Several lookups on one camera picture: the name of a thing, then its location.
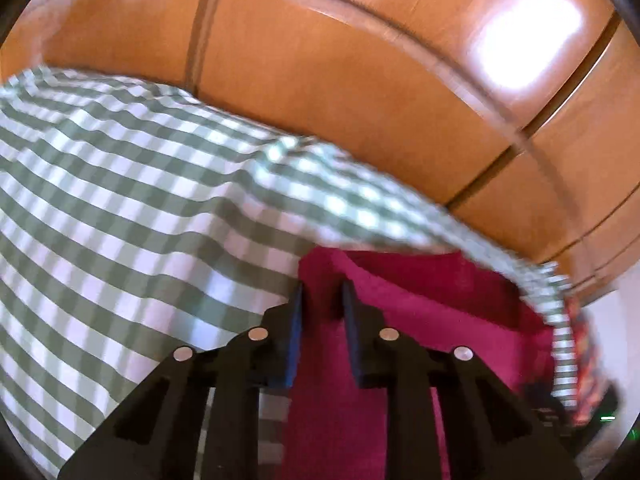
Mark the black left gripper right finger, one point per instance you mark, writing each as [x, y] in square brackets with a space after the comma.
[446, 412]

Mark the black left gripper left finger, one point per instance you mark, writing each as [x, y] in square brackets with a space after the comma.
[196, 414]

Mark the crimson red garment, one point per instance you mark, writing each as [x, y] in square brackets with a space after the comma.
[336, 430]

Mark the green white checkered bedspread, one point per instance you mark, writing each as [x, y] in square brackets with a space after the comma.
[135, 218]

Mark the multicolour plaid pillow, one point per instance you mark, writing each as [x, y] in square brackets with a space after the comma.
[592, 382]

